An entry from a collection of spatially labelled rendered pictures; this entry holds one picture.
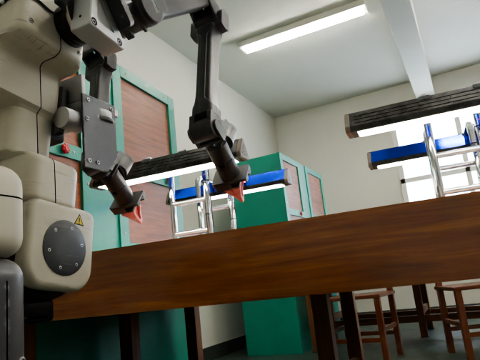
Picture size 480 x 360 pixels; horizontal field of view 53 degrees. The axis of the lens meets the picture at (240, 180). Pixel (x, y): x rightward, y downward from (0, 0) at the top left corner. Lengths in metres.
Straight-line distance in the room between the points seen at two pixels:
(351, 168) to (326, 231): 5.52
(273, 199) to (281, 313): 1.01
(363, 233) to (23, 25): 0.83
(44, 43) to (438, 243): 0.92
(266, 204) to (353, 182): 2.43
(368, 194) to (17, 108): 5.85
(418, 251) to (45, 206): 0.79
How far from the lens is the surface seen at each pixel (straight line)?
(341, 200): 6.65
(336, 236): 1.17
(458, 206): 1.15
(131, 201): 1.50
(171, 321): 2.66
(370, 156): 2.07
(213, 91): 1.28
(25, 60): 1.05
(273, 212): 4.39
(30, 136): 1.01
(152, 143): 2.70
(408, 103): 1.53
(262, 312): 4.44
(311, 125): 6.97
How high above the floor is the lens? 0.62
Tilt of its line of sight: 12 degrees up
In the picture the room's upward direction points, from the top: 6 degrees counter-clockwise
